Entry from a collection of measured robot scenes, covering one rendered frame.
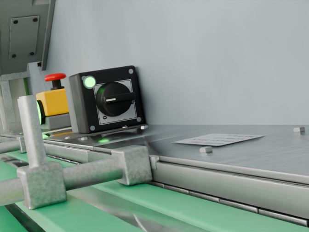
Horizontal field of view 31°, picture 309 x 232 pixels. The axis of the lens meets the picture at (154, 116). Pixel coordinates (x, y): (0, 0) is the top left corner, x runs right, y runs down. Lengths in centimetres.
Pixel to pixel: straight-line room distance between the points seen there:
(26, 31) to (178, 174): 85
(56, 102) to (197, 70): 45
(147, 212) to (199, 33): 29
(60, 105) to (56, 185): 63
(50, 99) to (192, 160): 67
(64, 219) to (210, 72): 29
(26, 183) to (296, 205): 18
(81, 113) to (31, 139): 35
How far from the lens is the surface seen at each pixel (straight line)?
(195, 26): 58
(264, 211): 27
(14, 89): 148
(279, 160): 29
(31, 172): 37
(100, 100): 70
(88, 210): 33
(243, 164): 29
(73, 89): 74
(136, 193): 36
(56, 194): 37
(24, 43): 119
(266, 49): 47
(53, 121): 99
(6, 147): 83
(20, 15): 113
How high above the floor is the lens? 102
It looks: 22 degrees down
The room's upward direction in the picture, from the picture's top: 101 degrees counter-clockwise
